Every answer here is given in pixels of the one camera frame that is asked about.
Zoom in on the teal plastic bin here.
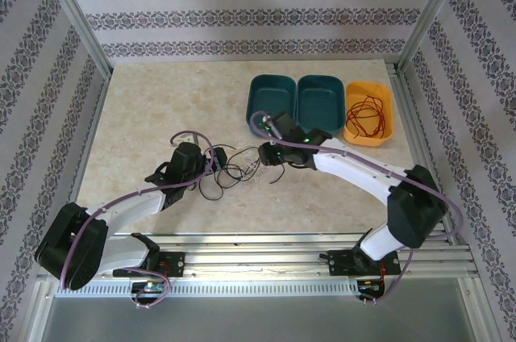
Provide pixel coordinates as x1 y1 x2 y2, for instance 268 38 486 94
296 74 347 136
245 73 298 138

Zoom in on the orange plastic bin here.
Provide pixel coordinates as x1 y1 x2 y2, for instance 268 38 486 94
343 81 394 147

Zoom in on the small circuit board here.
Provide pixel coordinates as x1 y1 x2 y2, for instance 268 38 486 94
132 281 166 294
357 279 384 293

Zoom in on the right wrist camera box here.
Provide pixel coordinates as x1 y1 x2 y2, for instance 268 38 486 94
260 111 285 136

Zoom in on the aluminium side rail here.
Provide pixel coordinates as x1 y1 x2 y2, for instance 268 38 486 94
385 61 459 246
56 71 112 248

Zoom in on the aluminium rail beam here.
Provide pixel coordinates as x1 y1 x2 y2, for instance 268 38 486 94
38 231 479 282

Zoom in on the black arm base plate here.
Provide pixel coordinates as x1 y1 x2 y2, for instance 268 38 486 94
112 251 185 278
327 248 402 277

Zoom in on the slotted grey cable duct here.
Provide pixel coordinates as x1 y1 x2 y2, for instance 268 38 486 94
54 280 362 298

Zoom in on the aluminium frame post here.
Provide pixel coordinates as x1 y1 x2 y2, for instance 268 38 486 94
397 0 471 73
34 0 113 77

